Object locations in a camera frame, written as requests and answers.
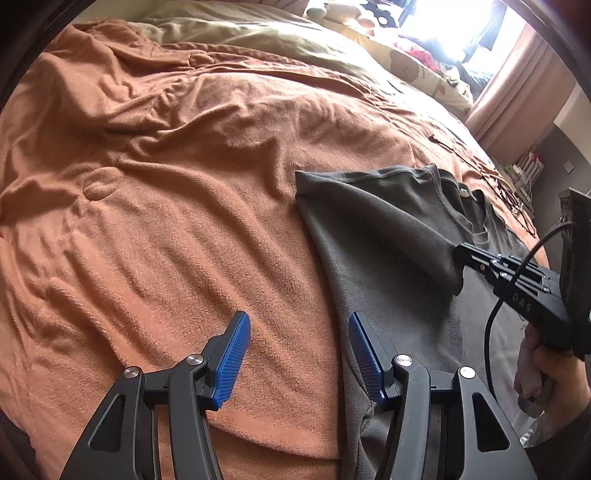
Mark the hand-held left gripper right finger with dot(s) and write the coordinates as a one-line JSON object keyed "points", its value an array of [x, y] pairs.
{"points": [[367, 360]]}

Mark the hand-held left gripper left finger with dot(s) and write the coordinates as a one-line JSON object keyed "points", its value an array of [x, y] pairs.
{"points": [[233, 360]]}

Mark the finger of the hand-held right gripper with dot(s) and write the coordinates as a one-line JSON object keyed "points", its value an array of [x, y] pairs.
{"points": [[498, 279], [480, 256]]}

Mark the dark grey t-shirt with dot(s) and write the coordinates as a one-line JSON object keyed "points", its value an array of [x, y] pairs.
{"points": [[392, 258]]}

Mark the dark hanging clothes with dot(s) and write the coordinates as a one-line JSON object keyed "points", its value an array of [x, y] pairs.
{"points": [[485, 37]]}

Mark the person's right hand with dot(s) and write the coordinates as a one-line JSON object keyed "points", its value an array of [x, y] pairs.
{"points": [[563, 383]]}

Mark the white storage rack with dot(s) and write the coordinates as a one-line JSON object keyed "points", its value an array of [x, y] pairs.
{"points": [[526, 173]]}

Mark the pink curtain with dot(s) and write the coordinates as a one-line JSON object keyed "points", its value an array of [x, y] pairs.
{"points": [[517, 92]]}

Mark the brown fleece blanket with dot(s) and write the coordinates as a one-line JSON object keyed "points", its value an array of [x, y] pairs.
{"points": [[161, 207]]}

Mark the red cloth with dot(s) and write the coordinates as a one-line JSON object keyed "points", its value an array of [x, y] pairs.
{"points": [[422, 53]]}

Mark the beige plush toy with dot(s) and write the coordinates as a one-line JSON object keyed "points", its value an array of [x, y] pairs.
{"points": [[339, 11]]}

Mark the beige duvet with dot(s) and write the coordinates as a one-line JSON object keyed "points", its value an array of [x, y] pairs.
{"points": [[286, 41]]}

